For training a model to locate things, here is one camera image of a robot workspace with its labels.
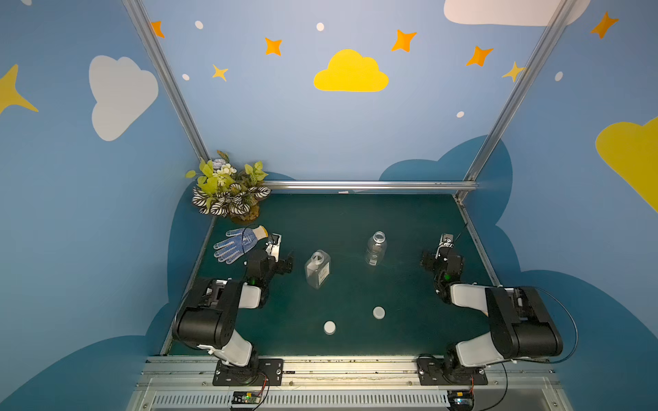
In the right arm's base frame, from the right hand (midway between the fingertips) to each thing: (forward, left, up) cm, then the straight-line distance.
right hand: (445, 250), depth 94 cm
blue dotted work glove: (+2, +81, -5) cm, 82 cm away
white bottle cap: (-29, +42, -6) cm, 51 cm away
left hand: (-3, +63, +1) cm, 63 cm away
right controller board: (-46, +2, -10) cm, 47 cm away
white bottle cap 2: (-23, +25, -7) cm, 35 cm away
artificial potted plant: (+9, +83, +18) cm, 85 cm away
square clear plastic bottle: (-11, +47, 0) cm, 48 cm away
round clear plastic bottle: (-2, +26, +1) cm, 26 cm away
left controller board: (-49, +64, -7) cm, 81 cm away
